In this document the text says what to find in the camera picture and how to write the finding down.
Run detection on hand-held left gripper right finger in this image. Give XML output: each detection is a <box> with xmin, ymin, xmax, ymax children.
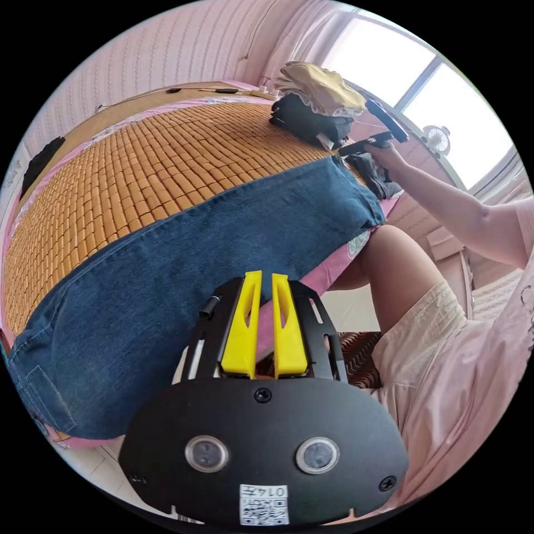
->
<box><xmin>271</xmin><ymin>273</ymin><xmax>309</xmax><ymax>379</ymax></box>

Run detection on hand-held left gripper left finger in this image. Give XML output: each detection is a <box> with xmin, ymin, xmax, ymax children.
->
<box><xmin>220</xmin><ymin>270</ymin><xmax>264</xmax><ymax>377</ymax></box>

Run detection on blue jeans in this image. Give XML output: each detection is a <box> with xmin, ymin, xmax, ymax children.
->
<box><xmin>7</xmin><ymin>156</ymin><xmax>387</xmax><ymax>441</ymax></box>

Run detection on person's right forearm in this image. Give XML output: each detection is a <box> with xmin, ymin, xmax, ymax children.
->
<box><xmin>391</xmin><ymin>160</ymin><xmax>495</xmax><ymax>243</ymax></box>

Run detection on person's right hand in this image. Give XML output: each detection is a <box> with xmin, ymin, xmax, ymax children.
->
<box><xmin>372</xmin><ymin>143</ymin><xmax>409</xmax><ymax>172</ymax></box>

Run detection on window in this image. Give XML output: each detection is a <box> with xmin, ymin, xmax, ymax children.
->
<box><xmin>325</xmin><ymin>16</ymin><xmax>518</xmax><ymax>194</ymax></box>

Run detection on white fan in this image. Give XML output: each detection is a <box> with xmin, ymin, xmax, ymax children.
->
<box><xmin>420</xmin><ymin>124</ymin><xmax>452</xmax><ymax>160</ymax></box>

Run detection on dark grey garment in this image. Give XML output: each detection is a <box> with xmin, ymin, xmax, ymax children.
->
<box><xmin>346</xmin><ymin>152</ymin><xmax>404</xmax><ymax>201</ymax></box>

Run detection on pile of clothes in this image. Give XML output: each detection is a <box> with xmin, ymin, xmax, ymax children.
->
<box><xmin>269</xmin><ymin>61</ymin><xmax>368</xmax><ymax>151</ymax></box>

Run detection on brown patterned floor mat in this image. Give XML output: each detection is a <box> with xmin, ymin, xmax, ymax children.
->
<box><xmin>337</xmin><ymin>332</ymin><xmax>384</xmax><ymax>389</ymax></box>

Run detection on person's body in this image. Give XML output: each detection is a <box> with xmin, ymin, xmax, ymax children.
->
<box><xmin>333</xmin><ymin>195</ymin><xmax>534</xmax><ymax>515</ymax></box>

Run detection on bed with woven mat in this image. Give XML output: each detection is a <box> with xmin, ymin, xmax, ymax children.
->
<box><xmin>0</xmin><ymin>81</ymin><xmax>402</xmax><ymax>452</ymax></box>

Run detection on black garment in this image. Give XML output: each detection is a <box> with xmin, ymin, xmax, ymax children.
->
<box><xmin>19</xmin><ymin>136</ymin><xmax>66</xmax><ymax>196</ymax></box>

